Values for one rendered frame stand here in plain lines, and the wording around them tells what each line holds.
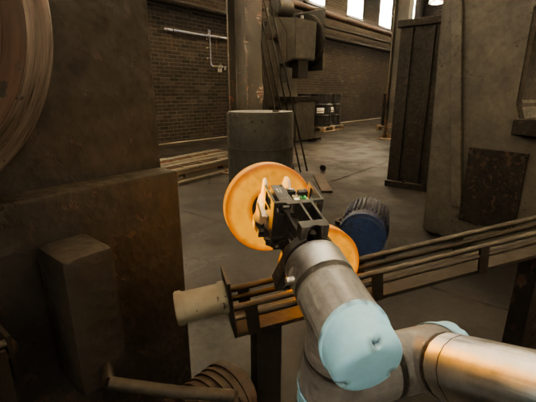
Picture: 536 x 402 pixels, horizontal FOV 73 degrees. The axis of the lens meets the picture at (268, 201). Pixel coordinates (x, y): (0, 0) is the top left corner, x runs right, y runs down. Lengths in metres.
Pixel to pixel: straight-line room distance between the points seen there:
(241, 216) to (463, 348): 0.36
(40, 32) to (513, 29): 2.48
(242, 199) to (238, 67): 4.25
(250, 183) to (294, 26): 7.64
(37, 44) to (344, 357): 0.49
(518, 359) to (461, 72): 2.46
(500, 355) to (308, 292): 0.18
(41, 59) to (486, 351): 0.59
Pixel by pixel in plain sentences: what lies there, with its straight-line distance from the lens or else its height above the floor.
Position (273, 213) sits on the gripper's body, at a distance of 0.49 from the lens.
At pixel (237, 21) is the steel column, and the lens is 4.88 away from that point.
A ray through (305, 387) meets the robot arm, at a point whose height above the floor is 0.71.
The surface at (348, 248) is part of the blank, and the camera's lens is 0.70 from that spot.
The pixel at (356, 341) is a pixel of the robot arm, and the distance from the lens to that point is 0.35.
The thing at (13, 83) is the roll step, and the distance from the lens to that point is 0.53.
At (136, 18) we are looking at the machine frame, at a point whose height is 1.16.
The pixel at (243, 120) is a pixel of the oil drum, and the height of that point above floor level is 0.82.
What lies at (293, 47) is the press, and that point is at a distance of 8.16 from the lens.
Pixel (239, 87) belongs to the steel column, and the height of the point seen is 1.10.
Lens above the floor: 1.02
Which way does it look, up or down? 16 degrees down
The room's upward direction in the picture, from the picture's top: straight up
